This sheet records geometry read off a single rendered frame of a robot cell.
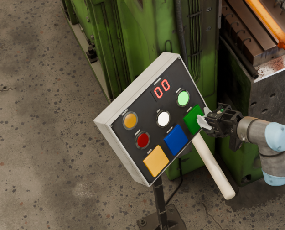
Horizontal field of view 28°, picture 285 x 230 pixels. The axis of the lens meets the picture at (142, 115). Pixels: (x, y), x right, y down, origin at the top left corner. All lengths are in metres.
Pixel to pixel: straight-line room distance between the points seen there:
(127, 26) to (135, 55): 0.21
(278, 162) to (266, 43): 0.59
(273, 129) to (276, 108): 0.75
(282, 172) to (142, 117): 0.45
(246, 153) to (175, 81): 0.86
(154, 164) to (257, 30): 0.67
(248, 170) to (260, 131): 1.12
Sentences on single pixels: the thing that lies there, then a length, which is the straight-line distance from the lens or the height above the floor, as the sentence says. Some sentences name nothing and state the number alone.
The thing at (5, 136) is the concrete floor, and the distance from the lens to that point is 3.24.
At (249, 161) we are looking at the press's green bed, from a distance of 2.69.
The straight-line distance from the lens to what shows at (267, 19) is 2.19.
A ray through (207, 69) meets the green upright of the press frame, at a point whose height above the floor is 0.81.
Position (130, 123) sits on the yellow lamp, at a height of 1.16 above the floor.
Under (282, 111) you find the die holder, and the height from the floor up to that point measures 0.61.
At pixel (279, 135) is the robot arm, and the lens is 1.63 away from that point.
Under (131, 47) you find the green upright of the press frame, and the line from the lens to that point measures 2.59.
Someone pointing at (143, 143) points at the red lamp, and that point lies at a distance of 1.79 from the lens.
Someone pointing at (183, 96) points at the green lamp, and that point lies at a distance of 1.86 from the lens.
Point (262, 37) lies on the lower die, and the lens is 2.16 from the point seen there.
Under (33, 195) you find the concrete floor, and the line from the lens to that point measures 3.01.
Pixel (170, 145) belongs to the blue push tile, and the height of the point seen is 1.02.
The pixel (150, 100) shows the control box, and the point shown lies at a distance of 1.78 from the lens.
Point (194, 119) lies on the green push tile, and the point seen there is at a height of 1.01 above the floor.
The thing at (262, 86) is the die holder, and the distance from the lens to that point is 2.18.
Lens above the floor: 2.62
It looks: 57 degrees down
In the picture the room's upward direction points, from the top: 9 degrees counter-clockwise
